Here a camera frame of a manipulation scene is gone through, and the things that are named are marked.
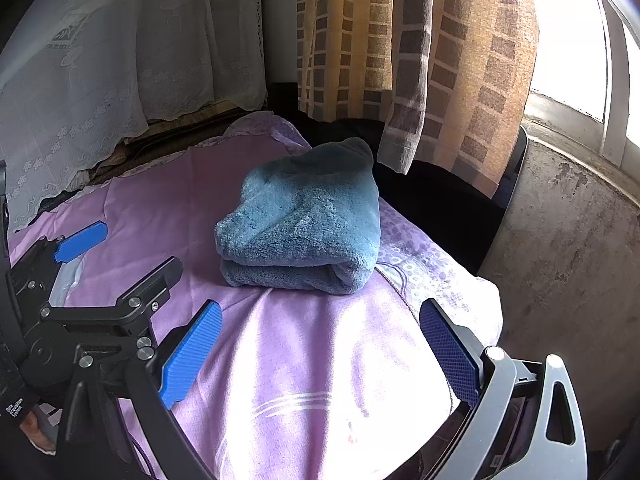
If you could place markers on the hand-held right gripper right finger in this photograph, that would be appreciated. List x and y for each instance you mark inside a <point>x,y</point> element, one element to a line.
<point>450,355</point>

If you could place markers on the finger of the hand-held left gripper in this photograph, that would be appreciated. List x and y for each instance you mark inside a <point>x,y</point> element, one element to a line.
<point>150,285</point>
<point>80,242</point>

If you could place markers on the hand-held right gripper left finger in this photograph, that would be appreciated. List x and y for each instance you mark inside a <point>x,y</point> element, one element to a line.
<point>192,355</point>

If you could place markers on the blue fleece jacket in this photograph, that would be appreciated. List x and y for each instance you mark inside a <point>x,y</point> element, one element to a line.
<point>300,220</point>

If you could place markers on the person's left hand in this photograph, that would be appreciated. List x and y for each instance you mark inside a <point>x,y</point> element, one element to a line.
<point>35,430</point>

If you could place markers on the purple floral mattress pad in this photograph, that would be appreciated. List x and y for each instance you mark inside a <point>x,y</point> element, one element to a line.
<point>430,260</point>

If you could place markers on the pink bed sheet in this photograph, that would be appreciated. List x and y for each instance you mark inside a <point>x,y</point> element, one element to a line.
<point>300,350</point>

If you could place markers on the white lace cloth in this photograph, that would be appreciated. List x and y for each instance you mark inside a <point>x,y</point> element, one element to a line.
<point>125,60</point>

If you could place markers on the brick-patterned curtain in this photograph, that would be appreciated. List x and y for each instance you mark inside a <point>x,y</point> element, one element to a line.
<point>350,35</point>

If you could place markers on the bright window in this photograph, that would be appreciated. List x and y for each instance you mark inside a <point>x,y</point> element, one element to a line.
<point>570,35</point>

